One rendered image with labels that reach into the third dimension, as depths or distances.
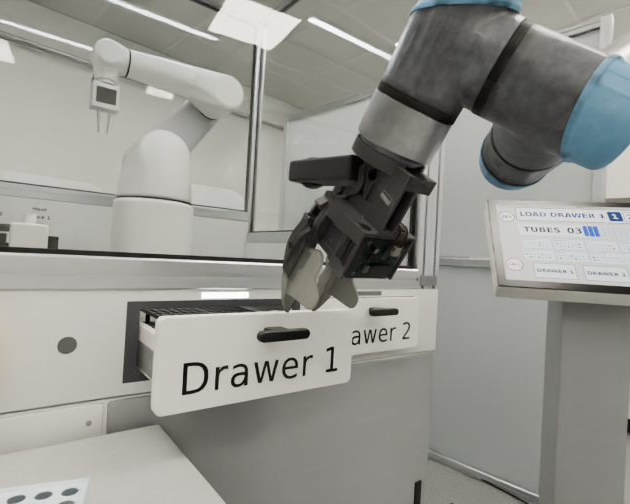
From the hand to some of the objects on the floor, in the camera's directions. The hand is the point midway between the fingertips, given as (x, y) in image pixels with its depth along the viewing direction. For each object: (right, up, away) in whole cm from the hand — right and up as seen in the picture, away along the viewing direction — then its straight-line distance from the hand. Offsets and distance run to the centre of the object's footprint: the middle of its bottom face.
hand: (301, 297), depth 49 cm
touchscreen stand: (+68, -100, +55) cm, 133 cm away
